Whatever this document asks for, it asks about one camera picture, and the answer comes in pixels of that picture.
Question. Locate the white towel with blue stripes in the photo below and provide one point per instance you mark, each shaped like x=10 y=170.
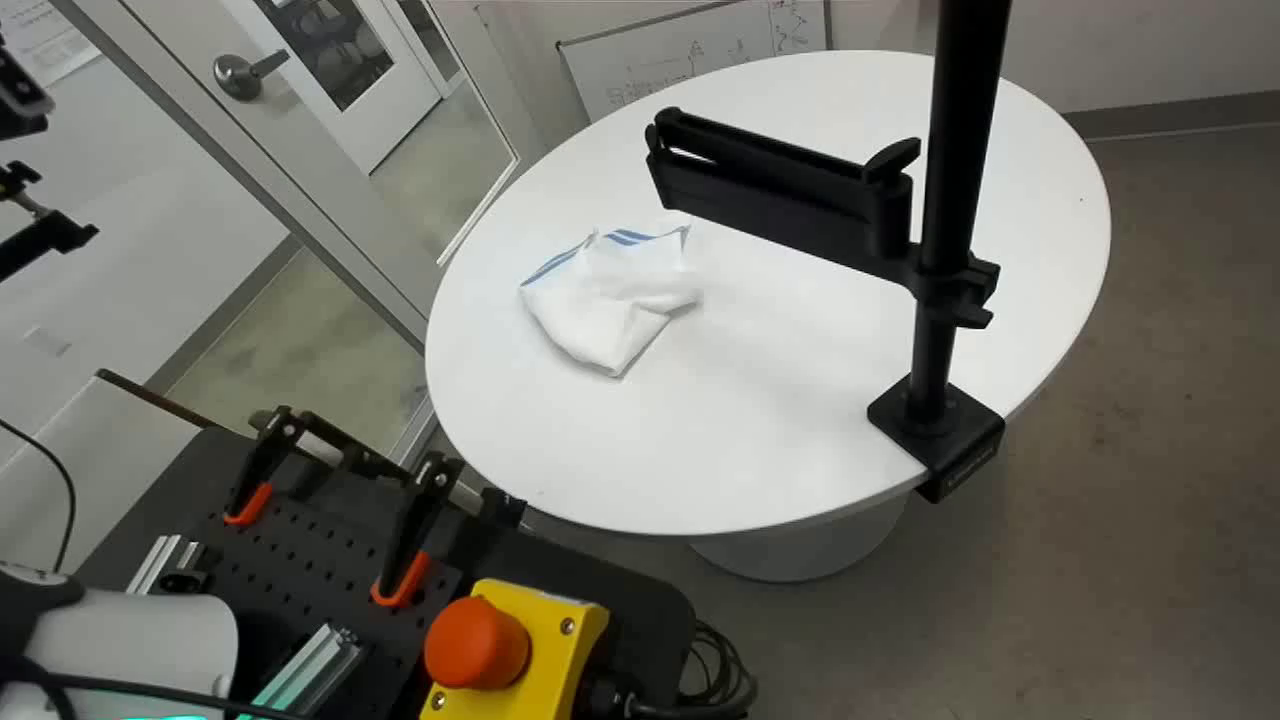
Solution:
x=607 y=296

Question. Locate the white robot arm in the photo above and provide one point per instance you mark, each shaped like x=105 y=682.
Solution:
x=91 y=652

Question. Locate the round white table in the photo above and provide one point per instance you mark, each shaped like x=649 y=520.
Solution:
x=746 y=421

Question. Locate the yellow emergency stop button box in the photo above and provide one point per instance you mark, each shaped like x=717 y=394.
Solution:
x=510 y=652

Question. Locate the black clamp-on stand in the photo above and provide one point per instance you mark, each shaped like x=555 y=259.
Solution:
x=903 y=218

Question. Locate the black perforated base board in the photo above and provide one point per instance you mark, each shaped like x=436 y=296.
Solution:
x=310 y=567

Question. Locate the silver door handle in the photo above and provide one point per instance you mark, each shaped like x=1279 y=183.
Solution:
x=244 y=79

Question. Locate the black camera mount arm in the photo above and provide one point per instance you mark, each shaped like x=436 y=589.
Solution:
x=23 y=114

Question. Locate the orange-handled black clamp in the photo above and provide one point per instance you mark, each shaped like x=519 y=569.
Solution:
x=278 y=437
x=430 y=529

